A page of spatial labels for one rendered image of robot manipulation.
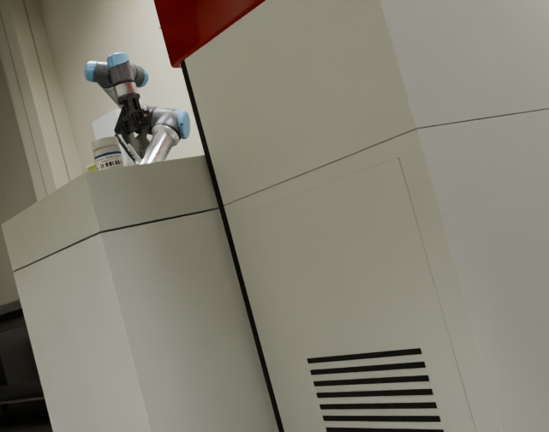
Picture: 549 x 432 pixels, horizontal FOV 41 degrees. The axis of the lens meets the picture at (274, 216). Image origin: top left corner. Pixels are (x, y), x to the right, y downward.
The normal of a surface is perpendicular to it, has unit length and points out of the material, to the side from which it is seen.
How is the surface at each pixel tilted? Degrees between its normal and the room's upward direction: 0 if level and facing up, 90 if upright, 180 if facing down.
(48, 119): 90
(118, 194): 90
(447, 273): 90
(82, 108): 90
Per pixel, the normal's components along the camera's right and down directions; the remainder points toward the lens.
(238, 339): 0.60, -0.21
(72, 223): -0.76, 0.17
